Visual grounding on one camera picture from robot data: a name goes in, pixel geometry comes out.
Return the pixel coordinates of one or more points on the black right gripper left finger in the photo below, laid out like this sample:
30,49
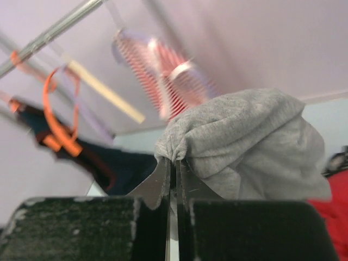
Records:
132,227

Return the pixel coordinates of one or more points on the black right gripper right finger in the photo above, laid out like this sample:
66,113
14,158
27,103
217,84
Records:
212,228

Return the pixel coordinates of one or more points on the grey tank top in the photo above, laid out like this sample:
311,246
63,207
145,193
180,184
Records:
253,144

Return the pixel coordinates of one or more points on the cream plastic hanger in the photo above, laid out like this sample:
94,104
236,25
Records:
102,89

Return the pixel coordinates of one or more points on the navy blue tank top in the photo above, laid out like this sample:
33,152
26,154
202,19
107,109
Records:
117,172

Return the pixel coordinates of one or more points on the empty lilac plastic hanger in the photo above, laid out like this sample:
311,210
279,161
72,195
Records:
70,82

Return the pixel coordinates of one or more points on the red white striped tank top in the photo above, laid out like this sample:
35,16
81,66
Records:
172,81

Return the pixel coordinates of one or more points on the red garment in basket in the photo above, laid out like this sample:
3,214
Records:
334,213

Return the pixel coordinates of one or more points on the black white striped garment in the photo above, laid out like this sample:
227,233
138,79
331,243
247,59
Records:
337,163

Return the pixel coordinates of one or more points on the metal clothes rail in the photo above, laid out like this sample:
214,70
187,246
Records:
46,37

